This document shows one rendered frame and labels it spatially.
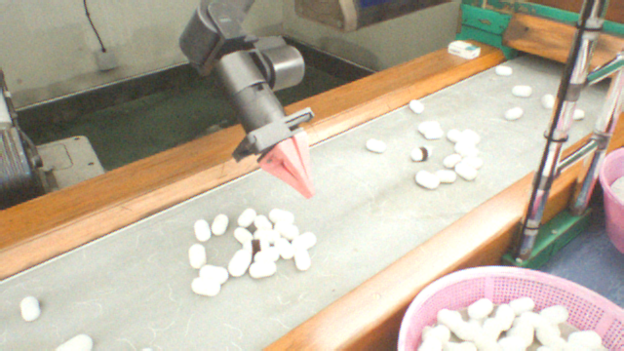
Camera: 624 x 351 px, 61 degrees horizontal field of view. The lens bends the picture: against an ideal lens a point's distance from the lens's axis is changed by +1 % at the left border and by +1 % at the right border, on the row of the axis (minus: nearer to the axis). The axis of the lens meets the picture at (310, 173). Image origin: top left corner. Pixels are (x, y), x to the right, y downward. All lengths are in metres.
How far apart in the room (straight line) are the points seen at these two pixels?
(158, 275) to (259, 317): 0.15
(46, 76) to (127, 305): 2.16
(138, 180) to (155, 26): 2.11
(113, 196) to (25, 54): 1.94
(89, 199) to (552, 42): 0.94
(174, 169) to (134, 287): 0.22
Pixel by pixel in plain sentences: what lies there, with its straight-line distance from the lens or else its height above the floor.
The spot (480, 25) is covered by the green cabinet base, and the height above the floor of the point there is 0.80.
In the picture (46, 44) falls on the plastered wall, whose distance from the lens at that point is 2.72.
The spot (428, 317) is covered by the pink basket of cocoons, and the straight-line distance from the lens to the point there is 0.63.
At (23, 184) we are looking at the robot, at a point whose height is 0.73.
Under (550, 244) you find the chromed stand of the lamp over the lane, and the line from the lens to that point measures 0.82.
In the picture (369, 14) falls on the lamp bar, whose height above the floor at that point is 1.06.
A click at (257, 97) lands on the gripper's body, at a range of 0.66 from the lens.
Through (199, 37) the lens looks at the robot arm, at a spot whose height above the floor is 0.98.
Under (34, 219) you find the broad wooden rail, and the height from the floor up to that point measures 0.76.
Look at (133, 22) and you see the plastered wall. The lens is 2.84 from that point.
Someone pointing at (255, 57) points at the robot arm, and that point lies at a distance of 0.72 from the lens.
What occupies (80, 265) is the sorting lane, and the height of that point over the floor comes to 0.74.
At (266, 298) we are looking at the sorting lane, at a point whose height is 0.74.
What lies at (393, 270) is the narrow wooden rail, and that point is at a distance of 0.64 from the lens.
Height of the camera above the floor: 1.21
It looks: 34 degrees down
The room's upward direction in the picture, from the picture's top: straight up
